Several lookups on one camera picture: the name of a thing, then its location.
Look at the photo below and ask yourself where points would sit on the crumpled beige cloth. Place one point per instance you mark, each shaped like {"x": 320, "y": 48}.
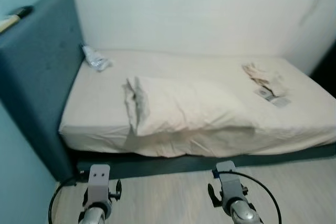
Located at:
{"x": 262, "y": 77}

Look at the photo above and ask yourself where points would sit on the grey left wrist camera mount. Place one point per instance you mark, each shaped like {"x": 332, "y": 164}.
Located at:
{"x": 99, "y": 179}

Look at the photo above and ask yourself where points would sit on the white sheeted mattress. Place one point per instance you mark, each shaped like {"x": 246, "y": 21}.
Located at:
{"x": 210, "y": 69}

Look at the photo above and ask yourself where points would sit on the white pillow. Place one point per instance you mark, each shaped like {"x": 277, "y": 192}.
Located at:
{"x": 184, "y": 106}

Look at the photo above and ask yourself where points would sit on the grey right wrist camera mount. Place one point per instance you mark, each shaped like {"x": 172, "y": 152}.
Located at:
{"x": 229, "y": 182}

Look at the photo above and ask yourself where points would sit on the white blue plastic packet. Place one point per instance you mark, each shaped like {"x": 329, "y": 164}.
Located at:
{"x": 94, "y": 59}

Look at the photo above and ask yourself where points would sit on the grey printed booklet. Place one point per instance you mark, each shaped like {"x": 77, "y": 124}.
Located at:
{"x": 279, "y": 100}

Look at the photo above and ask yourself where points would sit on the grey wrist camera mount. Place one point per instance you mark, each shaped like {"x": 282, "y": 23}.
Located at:
{"x": 229, "y": 182}
{"x": 99, "y": 179}

